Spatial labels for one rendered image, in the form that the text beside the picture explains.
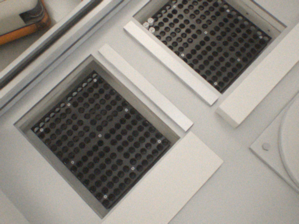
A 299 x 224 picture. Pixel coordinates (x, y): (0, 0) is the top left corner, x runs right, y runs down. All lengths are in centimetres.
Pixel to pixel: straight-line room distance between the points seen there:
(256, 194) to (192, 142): 14
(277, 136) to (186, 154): 17
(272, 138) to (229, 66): 21
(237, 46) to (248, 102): 20
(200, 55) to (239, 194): 29
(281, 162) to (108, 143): 32
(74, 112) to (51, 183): 15
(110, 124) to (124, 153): 7
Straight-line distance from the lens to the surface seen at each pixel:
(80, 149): 65
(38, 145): 74
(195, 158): 58
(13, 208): 62
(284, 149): 60
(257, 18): 78
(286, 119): 61
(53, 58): 63
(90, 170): 64
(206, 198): 59
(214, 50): 70
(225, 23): 74
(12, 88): 62
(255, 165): 61
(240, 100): 59
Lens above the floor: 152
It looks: 75 degrees down
